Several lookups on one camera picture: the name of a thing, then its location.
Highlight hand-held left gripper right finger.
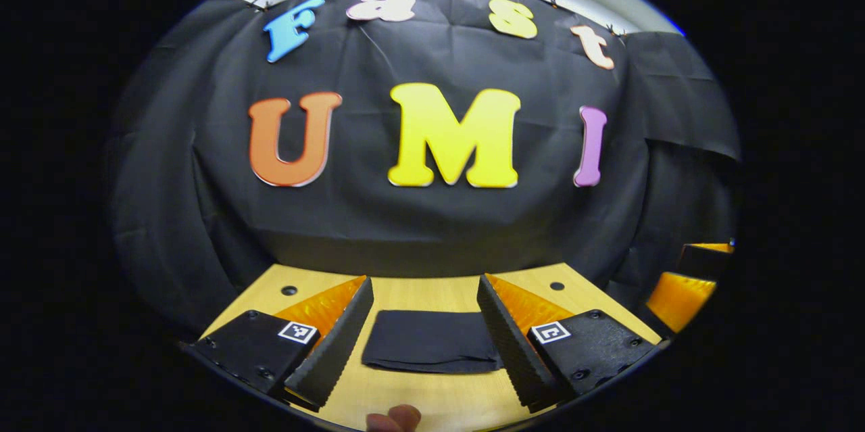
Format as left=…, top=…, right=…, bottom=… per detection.
left=475, top=273, right=668, bottom=414

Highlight black jeans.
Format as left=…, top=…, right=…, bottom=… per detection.
left=360, top=309, right=505, bottom=376

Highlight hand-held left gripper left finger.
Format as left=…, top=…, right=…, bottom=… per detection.
left=181, top=275, right=376, bottom=412

